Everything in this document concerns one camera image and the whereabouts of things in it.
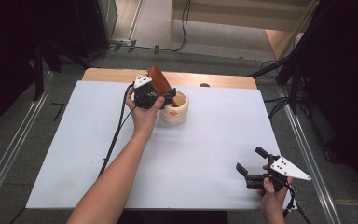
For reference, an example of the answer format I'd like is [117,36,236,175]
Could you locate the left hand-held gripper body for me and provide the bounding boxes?
[133,75,172,110]

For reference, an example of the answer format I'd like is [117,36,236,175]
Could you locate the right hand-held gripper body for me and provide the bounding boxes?
[245,154,312,192]

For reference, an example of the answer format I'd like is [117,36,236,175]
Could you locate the brown wooden spatula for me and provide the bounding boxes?
[146,64,180,108]

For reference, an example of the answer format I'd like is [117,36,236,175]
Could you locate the cream ceramic cup orange dot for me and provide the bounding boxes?
[159,90,190,126]

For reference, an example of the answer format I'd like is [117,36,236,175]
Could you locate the person's left hand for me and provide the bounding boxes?
[125,87,166,138]

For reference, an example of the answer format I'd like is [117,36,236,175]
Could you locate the person's right hand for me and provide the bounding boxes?
[257,176,294,217]

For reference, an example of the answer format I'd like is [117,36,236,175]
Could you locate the light wooden table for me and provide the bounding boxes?
[82,68,258,91]

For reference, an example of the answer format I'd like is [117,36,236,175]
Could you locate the white board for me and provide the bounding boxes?
[26,80,297,210]

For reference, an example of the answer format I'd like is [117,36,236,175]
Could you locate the black metal stand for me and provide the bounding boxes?
[32,36,91,102]
[250,31,311,116]

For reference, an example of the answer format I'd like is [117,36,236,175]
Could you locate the person's dark clothing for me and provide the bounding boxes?
[117,210,229,224]

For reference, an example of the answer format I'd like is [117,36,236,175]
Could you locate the dark cabinet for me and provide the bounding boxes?
[73,0,119,59]

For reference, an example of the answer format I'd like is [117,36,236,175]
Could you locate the light wooden shelf unit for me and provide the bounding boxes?
[170,0,321,61]

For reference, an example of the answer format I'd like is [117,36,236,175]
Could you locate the aluminium floor rail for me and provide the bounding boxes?
[0,71,55,218]
[276,85,343,224]

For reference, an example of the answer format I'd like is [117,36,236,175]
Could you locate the right hand-held gripper black cable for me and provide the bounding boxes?
[282,181,312,224]

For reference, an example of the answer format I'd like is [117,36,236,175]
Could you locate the hand-held gripper black cable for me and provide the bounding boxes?
[282,181,312,224]
[97,83,135,179]

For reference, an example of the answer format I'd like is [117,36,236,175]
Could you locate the black floor cables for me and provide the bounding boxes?
[259,60,293,120]

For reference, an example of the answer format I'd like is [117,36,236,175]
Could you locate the left hand-held gripper black cable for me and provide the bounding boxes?
[97,83,135,179]

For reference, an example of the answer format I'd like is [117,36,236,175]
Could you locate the black hanging cable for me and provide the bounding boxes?
[171,0,192,52]

